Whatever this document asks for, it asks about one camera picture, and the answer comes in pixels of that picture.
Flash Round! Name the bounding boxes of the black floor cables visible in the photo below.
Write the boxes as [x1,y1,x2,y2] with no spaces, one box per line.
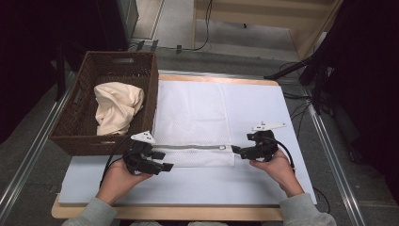
[281,60,314,139]

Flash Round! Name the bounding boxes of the thin black hanging cable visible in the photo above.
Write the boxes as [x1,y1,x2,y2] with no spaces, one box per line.
[156,0,215,53]

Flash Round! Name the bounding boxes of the right hand-held gripper black cable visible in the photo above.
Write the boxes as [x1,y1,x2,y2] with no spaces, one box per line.
[275,137,296,174]

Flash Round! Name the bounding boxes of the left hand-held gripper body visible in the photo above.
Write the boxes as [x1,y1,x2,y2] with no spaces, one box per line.
[122,131,163,176]

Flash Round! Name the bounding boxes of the person's right hand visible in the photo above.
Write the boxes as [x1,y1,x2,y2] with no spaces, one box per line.
[249,149,305,199]

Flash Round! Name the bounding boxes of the person's left hand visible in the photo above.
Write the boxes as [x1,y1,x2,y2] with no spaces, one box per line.
[95,158,154,206]

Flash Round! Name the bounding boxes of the brown wicker basket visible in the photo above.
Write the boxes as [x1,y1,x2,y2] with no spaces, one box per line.
[48,51,159,157]

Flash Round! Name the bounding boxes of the metal floor rail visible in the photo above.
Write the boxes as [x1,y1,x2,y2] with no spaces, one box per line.
[0,71,79,220]
[305,103,366,226]

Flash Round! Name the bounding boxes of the light wooden shelf unit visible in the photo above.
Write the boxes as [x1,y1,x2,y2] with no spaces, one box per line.
[192,0,344,60]

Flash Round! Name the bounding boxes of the white mesh laundry bag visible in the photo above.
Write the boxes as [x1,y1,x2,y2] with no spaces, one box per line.
[152,80,237,169]

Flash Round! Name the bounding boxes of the person's grey clothing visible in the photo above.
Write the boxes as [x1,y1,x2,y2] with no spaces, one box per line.
[130,220,229,226]

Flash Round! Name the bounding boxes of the dark grey cabinet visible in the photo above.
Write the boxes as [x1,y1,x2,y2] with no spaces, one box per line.
[93,0,139,51]

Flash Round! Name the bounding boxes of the black tripod stand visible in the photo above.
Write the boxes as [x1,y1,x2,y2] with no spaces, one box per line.
[263,53,330,114]

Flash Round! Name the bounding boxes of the white board mat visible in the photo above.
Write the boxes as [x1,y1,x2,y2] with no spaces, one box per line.
[58,79,318,206]

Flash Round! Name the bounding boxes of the cream cloth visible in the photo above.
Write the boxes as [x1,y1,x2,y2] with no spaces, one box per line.
[93,82,145,137]

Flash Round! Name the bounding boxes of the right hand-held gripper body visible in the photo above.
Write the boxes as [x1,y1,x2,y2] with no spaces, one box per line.
[247,121,287,163]

